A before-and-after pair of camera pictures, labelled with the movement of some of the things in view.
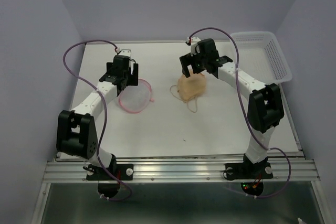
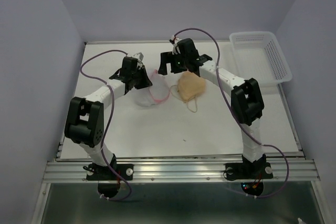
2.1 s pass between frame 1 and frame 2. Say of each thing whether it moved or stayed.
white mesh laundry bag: moved
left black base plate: stayed
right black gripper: moved
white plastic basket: stayed
